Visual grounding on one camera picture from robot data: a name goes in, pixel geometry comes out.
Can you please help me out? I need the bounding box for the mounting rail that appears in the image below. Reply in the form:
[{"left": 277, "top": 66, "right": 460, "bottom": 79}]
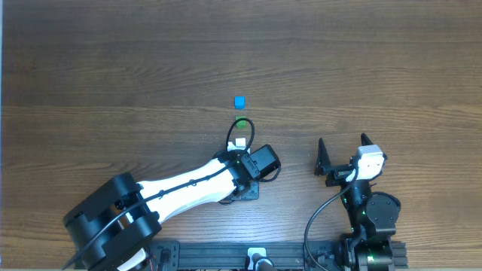
[{"left": 73, "top": 239, "right": 410, "bottom": 271}]

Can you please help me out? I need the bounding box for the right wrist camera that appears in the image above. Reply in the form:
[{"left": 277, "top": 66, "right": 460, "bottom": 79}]
[{"left": 353, "top": 145, "right": 386, "bottom": 181}]

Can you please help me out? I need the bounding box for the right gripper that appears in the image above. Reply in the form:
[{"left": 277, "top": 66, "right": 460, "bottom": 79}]
[{"left": 314, "top": 132, "right": 374, "bottom": 187}]

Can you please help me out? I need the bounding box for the black cable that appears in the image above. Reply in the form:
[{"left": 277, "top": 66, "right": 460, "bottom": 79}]
[
  {"left": 62, "top": 117, "right": 282, "bottom": 270},
  {"left": 303, "top": 167, "right": 358, "bottom": 269}
]

